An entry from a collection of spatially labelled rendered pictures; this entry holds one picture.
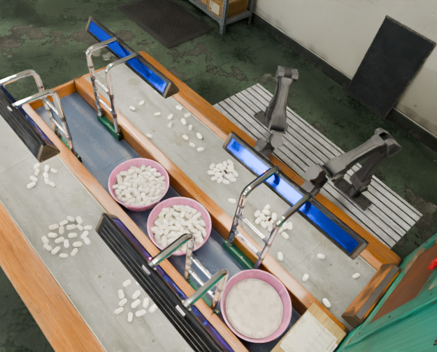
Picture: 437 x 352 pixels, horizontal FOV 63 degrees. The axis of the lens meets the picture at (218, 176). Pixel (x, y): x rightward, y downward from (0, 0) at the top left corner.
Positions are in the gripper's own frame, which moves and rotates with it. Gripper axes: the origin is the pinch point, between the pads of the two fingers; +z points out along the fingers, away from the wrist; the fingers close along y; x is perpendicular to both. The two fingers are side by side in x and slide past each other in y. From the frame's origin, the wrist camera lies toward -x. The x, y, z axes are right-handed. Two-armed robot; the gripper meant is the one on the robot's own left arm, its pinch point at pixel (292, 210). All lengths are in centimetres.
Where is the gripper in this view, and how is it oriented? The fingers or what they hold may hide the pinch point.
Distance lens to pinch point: 155.2
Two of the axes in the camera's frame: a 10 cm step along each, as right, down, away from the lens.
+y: 6.8, 6.3, -3.7
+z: -6.2, 7.7, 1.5
